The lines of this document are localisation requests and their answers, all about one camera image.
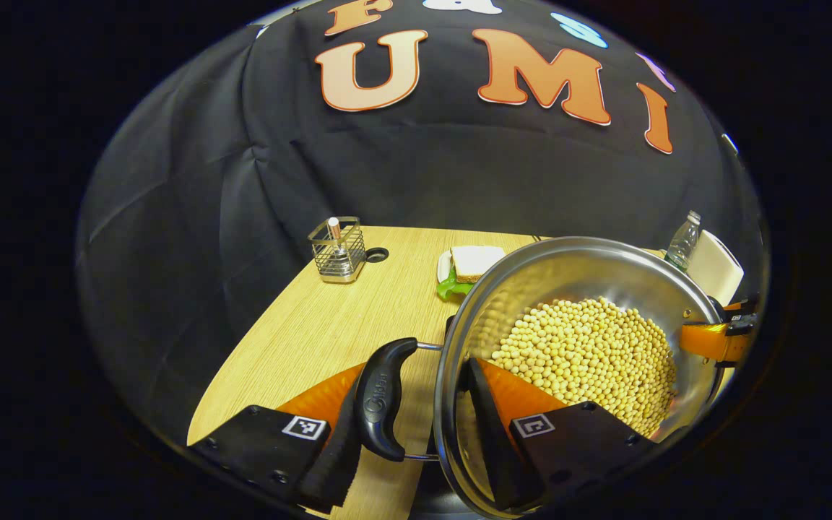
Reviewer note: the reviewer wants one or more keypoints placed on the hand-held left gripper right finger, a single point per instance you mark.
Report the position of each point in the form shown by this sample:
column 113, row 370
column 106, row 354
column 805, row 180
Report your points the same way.
column 495, row 448

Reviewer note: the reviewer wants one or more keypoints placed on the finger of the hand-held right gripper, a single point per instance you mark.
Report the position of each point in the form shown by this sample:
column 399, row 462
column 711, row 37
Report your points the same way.
column 701, row 339

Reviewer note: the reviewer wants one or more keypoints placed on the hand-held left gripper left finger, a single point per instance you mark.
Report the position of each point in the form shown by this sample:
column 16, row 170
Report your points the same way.
column 329, row 469

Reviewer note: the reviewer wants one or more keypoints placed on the stainless steel pot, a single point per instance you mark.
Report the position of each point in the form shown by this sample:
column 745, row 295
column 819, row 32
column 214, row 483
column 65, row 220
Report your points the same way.
column 568, row 271

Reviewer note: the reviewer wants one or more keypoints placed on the white toaster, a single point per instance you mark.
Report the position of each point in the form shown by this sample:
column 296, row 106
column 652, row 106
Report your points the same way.
column 716, row 267

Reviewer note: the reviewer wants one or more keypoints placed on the clear plastic water bottle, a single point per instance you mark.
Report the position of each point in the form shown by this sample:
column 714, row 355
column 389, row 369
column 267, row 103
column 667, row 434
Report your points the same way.
column 683, row 242

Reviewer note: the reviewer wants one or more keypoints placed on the heap of soybeans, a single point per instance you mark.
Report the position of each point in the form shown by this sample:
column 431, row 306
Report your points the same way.
column 589, row 354

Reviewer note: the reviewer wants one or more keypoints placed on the sandwich with lettuce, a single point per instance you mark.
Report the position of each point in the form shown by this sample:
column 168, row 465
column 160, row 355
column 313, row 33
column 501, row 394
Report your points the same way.
column 477, row 261

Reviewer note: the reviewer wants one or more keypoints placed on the small white plate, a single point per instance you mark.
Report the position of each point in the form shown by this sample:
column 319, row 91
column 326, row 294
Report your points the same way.
column 442, row 263

